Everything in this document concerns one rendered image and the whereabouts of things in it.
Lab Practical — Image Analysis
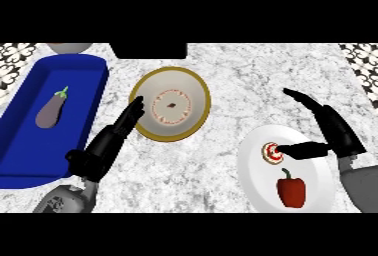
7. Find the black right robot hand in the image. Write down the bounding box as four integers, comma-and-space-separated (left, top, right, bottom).
275, 87, 368, 161

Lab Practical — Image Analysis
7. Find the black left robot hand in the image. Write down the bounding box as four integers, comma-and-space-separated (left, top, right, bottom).
65, 95, 146, 184

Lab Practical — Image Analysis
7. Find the white plate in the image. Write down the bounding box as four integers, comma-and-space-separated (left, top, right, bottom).
236, 124, 338, 214

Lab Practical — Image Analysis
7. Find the gold-rimmed grey bowl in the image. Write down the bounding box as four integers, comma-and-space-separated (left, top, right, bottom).
129, 66, 213, 143

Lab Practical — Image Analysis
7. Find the grey round bowl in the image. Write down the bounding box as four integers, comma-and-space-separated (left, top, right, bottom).
46, 42, 93, 56

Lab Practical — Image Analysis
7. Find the purple eggplant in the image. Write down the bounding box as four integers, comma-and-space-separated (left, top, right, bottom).
34, 85, 71, 130

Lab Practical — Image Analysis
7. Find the blue rectangular tray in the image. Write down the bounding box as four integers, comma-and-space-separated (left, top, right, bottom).
0, 53, 111, 190

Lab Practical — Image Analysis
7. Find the red bell pepper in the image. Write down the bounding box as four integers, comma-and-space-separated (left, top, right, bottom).
275, 167, 307, 209

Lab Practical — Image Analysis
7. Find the black appliance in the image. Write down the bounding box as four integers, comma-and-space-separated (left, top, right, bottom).
108, 42, 189, 61

